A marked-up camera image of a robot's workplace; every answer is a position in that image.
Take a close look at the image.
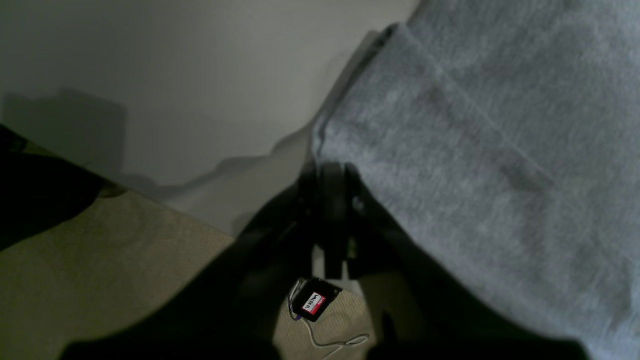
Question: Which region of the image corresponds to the grey T-shirt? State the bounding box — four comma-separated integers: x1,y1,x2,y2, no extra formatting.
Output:
311,0,640,360

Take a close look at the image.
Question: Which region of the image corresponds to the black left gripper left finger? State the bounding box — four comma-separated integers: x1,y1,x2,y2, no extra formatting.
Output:
61,162,318,360

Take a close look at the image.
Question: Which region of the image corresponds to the black box red label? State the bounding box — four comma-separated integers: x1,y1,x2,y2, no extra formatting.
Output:
288,277,343,322

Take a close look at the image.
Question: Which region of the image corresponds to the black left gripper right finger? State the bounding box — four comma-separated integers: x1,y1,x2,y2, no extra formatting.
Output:
330,162,586,360

